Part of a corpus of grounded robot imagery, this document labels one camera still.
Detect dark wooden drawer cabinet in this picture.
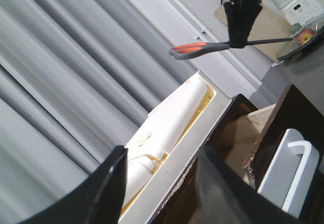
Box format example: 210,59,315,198
150,94,275,223

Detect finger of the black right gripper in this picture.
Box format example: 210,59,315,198
195,146,301,223

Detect white handled drawer front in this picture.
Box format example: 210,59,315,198
258,129,320,218

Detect grey orange handled scissors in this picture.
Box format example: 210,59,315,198
169,38,293,60

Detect grey round plate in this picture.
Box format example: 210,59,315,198
276,22,323,61

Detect light wooden cutting board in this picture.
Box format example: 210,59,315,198
214,2,296,63

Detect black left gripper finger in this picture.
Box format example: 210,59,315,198
22,145,128,224

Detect grey pleated curtain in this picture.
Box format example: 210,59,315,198
1,0,196,223

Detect white tray on cabinet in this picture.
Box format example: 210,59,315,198
119,71,231,223

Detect wooden drawer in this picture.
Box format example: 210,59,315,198
244,85,323,223

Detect black opposite arm gripper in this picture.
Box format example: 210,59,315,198
223,0,262,49

